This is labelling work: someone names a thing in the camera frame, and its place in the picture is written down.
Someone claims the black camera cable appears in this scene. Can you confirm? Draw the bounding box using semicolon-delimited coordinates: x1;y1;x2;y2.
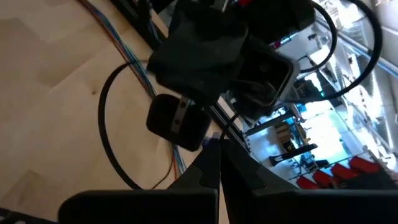
279;0;384;104

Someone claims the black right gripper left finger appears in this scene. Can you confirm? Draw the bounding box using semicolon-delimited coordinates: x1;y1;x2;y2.
58;139;221;224

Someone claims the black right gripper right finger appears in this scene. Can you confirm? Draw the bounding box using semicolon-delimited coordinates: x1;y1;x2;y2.
220;139;398;224

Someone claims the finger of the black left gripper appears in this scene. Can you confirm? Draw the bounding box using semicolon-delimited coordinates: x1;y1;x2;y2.
147;61;241;105
147;6;249;68

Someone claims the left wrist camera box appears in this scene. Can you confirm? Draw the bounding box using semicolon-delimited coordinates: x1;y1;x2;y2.
236;46;300;108

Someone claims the black aluminium table frame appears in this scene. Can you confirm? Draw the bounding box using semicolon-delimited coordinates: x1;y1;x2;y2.
110;0;251;153

